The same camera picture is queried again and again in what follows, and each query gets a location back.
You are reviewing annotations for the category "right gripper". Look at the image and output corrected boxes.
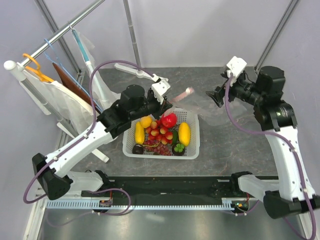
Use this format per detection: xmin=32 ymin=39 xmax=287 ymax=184
xmin=206 ymin=71 xmax=266 ymax=108

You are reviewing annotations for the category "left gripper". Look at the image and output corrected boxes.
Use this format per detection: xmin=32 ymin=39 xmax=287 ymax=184
xmin=130 ymin=87 xmax=172 ymax=121

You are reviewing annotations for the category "clear zip top bag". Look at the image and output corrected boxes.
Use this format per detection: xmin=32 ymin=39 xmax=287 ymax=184
xmin=167 ymin=86 xmax=247 ymax=127

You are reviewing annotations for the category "yellow mango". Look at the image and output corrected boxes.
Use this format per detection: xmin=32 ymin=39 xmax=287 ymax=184
xmin=135 ymin=121 xmax=145 ymax=145
xmin=178 ymin=122 xmax=191 ymax=147

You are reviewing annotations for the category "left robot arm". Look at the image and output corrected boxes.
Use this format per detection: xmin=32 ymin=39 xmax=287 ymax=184
xmin=32 ymin=82 xmax=172 ymax=200

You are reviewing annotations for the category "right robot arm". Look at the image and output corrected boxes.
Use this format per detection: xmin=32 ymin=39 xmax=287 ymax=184
xmin=206 ymin=66 xmax=320 ymax=219

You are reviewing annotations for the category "white garment bag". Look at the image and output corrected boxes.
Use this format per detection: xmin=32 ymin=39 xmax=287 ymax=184
xmin=22 ymin=70 xmax=93 ymax=135

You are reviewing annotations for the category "orange fruit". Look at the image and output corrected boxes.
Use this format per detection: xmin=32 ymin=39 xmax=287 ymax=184
xmin=140 ymin=115 xmax=153 ymax=129

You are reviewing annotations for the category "red lychee bunch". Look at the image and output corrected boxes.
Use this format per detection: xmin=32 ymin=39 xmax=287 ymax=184
xmin=145 ymin=120 xmax=174 ymax=145

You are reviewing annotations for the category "green leaf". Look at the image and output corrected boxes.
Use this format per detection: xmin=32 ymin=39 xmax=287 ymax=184
xmin=171 ymin=129 xmax=179 ymax=145

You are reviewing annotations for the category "white plastic basket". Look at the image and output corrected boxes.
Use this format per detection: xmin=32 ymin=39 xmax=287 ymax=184
xmin=122 ymin=108 xmax=200 ymax=160

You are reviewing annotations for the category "purple grape bunch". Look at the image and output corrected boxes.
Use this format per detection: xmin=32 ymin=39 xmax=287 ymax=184
xmin=142 ymin=140 xmax=172 ymax=156

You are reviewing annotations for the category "rack pole with white foot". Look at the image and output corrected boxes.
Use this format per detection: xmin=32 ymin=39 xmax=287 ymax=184
xmin=114 ymin=0 xmax=153 ymax=80

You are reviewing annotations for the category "dark mangosteen left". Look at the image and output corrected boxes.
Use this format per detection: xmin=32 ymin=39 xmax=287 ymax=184
xmin=132 ymin=144 xmax=145 ymax=155

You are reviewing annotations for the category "mangosteen with green calyx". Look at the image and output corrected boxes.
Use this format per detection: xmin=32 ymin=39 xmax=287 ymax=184
xmin=171 ymin=143 xmax=186 ymax=157

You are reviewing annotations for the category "clear plastic garment cover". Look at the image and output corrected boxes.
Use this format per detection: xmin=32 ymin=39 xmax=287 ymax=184
xmin=71 ymin=29 xmax=120 ymax=110

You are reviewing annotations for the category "teal and white hanger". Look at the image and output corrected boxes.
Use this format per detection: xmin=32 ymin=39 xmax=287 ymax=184
xmin=71 ymin=26 xmax=107 ymax=106

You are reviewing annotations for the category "brown wooden hanger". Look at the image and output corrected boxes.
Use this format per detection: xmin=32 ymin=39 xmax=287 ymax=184
xmin=52 ymin=63 xmax=91 ymax=105

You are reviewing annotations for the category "orange hanger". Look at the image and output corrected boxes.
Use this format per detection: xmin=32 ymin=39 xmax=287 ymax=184
xmin=22 ymin=53 xmax=54 ymax=83

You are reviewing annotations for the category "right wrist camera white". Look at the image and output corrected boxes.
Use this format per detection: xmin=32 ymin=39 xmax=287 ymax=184
xmin=226 ymin=56 xmax=247 ymax=78

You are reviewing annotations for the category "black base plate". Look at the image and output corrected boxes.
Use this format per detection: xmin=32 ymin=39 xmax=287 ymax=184
xmin=80 ymin=175 xmax=280 ymax=210

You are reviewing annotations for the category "blue wire hanger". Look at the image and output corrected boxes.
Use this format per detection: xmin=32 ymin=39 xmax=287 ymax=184
xmin=44 ymin=38 xmax=90 ymax=96

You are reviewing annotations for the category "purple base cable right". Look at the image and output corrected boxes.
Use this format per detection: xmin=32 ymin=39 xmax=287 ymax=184
xmin=223 ymin=192 xmax=261 ymax=217

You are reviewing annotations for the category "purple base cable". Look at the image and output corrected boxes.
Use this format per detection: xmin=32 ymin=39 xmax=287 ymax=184
xmin=223 ymin=192 xmax=261 ymax=217
xmin=45 ymin=188 xmax=132 ymax=228

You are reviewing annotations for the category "silver clothes rack rail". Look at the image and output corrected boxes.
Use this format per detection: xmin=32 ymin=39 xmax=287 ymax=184
xmin=30 ymin=0 xmax=104 ymax=72

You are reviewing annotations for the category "light blue cable duct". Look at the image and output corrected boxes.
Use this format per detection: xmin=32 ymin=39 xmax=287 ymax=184
xmin=46 ymin=199 xmax=239 ymax=211

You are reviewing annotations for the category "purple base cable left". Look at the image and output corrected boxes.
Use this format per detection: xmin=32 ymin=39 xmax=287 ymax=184
xmin=45 ymin=188 xmax=132 ymax=228

